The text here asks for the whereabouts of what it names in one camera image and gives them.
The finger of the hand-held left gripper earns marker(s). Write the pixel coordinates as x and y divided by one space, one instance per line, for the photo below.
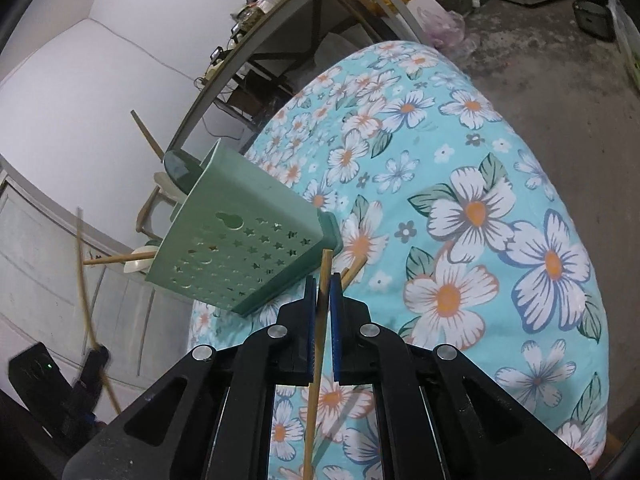
94 365

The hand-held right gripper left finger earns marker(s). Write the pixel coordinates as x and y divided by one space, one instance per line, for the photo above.
312 330

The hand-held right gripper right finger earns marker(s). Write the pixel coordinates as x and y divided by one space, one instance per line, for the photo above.
336 330

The tan bamboo chopstick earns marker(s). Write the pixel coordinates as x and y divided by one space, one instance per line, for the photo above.
357 266
115 259
313 410
86 305

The green perforated utensil holder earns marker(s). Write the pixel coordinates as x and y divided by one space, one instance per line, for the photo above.
240 260

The white plastic spoon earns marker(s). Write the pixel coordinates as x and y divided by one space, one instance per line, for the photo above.
140 264
165 186

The dark green spoon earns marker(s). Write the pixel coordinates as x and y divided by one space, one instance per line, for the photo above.
180 167

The blue floral tablecloth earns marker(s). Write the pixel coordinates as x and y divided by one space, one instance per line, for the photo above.
450 185

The wooden chair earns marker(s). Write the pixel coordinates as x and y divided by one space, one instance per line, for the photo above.
146 134

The grey desk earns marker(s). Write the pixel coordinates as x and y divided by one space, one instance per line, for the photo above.
207 85

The pink plastic bag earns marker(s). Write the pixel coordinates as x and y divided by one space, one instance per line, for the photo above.
442 25

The glass jar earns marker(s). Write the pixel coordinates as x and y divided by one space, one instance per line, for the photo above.
252 10

